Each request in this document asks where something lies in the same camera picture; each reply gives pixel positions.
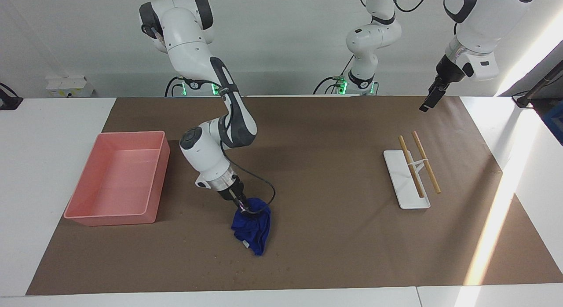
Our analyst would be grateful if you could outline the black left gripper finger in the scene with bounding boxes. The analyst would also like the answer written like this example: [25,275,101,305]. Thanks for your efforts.
[419,88,446,112]

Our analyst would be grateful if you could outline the blue towel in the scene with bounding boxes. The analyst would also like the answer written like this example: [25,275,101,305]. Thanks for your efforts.
[231,198,272,256]

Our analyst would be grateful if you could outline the brown paper table mat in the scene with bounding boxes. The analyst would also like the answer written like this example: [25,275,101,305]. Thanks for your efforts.
[26,96,563,296]

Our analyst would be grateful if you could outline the black pole stand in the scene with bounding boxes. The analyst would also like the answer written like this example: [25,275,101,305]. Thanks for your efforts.
[514,61,563,109]

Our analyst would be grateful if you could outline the white rack with wooden rods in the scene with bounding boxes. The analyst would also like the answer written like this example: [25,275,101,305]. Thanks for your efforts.
[384,131,442,210]

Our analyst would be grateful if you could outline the pink plastic bin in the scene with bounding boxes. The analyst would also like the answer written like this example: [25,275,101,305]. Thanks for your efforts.
[64,131,171,227]

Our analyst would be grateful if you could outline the blue box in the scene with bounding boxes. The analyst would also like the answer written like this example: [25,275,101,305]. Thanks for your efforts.
[542,113,563,146]

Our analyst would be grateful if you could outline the white power strip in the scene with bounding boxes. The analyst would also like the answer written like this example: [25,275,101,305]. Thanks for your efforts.
[45,76,94,98]

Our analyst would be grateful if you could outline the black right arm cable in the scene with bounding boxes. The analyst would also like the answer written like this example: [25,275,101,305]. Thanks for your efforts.
[220,140,277,213]

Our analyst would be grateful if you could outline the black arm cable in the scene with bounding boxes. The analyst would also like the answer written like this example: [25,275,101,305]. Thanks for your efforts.
[357,0,434,13]
[220,140,277,213]

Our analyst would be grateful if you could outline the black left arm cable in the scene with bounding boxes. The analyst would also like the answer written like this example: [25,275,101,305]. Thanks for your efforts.
[357,0,434,13]

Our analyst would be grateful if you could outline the black left base cables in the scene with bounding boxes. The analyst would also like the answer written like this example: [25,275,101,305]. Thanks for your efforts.
[313,56,355,95]

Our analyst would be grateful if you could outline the black base cables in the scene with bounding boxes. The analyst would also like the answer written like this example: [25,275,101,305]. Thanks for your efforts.
[313,56,355,95]
[165,76,187,96]

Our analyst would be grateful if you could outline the black right base cables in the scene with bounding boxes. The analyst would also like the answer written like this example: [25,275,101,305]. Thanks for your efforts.
[165,76,187,96]

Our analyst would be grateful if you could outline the black clamp mount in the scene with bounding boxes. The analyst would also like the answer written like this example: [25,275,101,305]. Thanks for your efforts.
[0,83,23,110]

